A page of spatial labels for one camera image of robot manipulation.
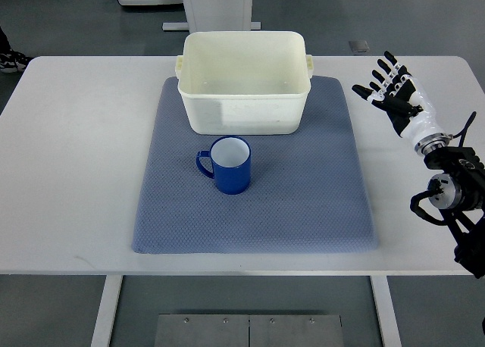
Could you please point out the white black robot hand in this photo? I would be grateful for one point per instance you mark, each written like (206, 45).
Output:
(402, 97)

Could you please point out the blue mug white inside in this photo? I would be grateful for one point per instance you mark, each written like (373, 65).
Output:
(227, 163)

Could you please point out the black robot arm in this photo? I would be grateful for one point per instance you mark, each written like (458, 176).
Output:
(458, 188)

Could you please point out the cream plastic box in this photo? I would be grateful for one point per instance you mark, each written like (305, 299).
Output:
(244, 82)

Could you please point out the small grey floor plate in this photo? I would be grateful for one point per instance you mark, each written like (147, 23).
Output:
(359, 46)

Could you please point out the blue textured mat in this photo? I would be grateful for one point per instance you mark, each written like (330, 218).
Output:
(307, 193)

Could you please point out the white table right leg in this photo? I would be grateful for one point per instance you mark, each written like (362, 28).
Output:
(389, 330)

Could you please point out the white table leg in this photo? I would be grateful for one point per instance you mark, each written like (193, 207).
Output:
(389, 330)
(107, 311)

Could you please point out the grey metal floor plate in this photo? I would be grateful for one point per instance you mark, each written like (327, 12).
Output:
(249, 330)

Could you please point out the white table left leg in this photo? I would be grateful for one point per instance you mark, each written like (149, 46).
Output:
(107, 311)

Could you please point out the black white sneaker left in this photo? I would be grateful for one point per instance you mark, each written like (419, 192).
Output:
(11, 60)

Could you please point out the white pedestal column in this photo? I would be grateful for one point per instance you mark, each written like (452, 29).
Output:
(215, 15)

